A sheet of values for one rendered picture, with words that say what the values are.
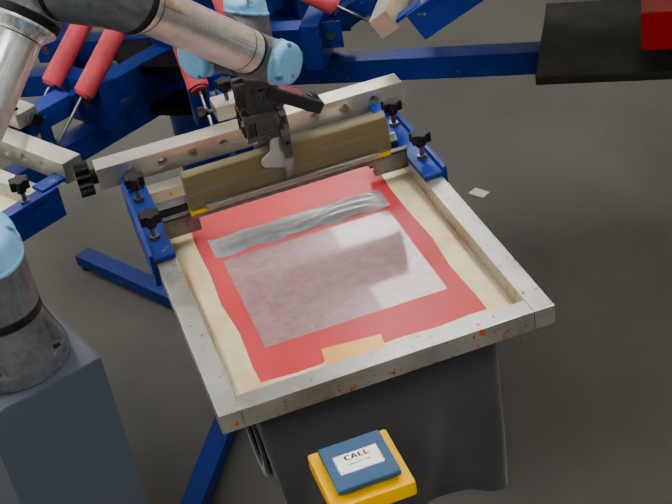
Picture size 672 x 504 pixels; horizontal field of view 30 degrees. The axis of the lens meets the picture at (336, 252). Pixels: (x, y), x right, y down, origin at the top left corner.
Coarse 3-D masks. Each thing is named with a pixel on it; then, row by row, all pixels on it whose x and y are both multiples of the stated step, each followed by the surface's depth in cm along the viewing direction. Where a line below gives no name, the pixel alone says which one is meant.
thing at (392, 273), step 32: (288, 192) 257; (320, 192) 255; (352, 192) 254; (384, 192) 252; (352, 224) 244; (384, 224) 242; (416, 224) 240; (320, 256) 236; (352, 256) 234; (384, 256) 233; (416, 256) 231; (352, 288) 226; (384, 288) 224; (416, 288) 223; (448, 288) 222; (384, 320) 217; (416, 320) 215; (448, 320) 214
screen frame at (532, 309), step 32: (160, 192) 259; (448, 192) 241; (480, 224) 231; (480, 256) 226; (512, 288) 214; (192, 320) 219; (480, 320) 207; (512, 320) 206; (544, 320) 209; (192, 352) 212; (384, 352) 204; (416, 352) 203; (448, 352) 205; (224, 384) 203; (288, 384) 201; (320, 384) 200; (352, 384) 202; (224, 416) 197; (256, 416) 199
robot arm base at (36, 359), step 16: (32, 320) 174; (48, 320) 178; (0, 336) 172; (16, 336) 173; (32, 336) 174; (48, 336) 176; (64, 336) 180; (0, 352) 173; (16, 352) 173; (32, 352) 174; (48, 352) 176; (64, 352) 179; (0, 368) 174; (16, 368) 174; (32, 368) 175; (48, 368) 176; (0, 384) 174; (16, 384) 174; (32, 384) 175
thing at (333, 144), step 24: (360, 120) 239; (384, 120) 239; (312, 144) 237; (336, 144) 238; (360, 144) 240; (384, 144) 242; (192, 168) 234; (216, 168) 233; (240, 168) 234; (264, 168) 236; (312, 168) 239; (192, 192) 234; (216, 192) 235
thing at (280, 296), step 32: (224, 224) 251; (256, 224) 249; (256, 256) 239; (288, 256) 238; (224, 288) 232; (256, 288) 230; (288, 288) 229; (320, 288) 227; (256, 320) 222; (288, 320) 221; (320, 320) 219; (352, 320) 218; (256, 352) 215; (288, 352) 213; (320, 352) 212
